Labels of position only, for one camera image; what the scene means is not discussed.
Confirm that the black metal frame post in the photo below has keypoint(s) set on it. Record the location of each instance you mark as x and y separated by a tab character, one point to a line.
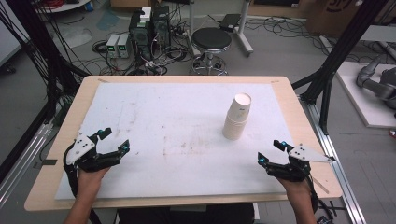
37	46
336	59

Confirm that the person's left hand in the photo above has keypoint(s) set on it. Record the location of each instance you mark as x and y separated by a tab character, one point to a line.
88	183

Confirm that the person's dark clothing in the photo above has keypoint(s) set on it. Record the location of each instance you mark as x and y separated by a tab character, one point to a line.
186	216

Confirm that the person's right hand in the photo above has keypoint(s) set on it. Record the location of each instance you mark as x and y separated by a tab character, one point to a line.
297	189

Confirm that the black tape strip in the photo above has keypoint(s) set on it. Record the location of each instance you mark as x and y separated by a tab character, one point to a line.
332	159
49	162

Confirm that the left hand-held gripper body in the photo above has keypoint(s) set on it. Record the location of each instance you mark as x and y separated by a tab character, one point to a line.
81	149

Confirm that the stack of paper cups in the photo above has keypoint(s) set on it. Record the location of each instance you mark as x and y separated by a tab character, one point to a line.
233	129

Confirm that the white table mat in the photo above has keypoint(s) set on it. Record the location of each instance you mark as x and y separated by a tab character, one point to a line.
171	155

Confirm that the black computer tower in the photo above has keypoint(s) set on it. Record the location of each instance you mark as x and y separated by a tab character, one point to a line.
140	37
162	26

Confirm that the cardboard box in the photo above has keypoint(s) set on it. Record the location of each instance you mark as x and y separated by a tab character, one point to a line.
339	15

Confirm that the black flat device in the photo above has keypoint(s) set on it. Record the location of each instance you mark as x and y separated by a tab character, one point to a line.
229	22

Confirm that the aluminium floor rail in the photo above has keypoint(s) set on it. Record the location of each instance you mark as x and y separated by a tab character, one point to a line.
21	161
336	161

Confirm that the white round table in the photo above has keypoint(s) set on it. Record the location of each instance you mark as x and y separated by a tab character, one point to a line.
65	5

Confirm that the small white box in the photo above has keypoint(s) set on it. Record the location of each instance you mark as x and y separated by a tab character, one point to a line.
145	14

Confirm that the blue tape roll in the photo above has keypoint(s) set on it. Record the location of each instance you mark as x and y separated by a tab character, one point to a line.
89	6

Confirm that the black round stool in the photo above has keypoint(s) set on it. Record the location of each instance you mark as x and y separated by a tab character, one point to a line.
211	39

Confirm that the thin wooden stick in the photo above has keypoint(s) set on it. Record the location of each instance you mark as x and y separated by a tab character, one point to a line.
320	185

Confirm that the wooden table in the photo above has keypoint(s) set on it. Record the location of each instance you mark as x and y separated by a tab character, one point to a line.
73	124

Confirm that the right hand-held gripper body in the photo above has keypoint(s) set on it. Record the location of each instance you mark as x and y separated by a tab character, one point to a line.
297	171

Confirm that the white floor board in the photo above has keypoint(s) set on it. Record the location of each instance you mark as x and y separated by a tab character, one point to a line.
367	109

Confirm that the grey power supply unit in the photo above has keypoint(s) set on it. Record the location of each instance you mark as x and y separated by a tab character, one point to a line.
112	45
124	45

